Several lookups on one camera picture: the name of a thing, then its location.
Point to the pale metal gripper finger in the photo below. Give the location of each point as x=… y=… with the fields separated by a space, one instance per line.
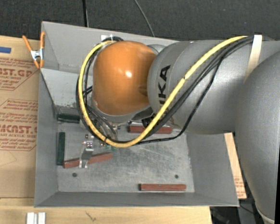
x=89 y=153
x=82 y=158

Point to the red-brown flat block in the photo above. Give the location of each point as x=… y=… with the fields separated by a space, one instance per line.
x=100 y=157
x=163 y=187
x=136 y=129

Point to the dark green flat block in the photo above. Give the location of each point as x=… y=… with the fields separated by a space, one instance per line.
x=60 y=148
x=69 y=118

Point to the grey metal bin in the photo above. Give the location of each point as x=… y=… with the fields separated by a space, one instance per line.
x=135 y=166

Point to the brown cardboard board red print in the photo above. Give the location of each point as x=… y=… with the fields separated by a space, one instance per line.
x=11 y=123

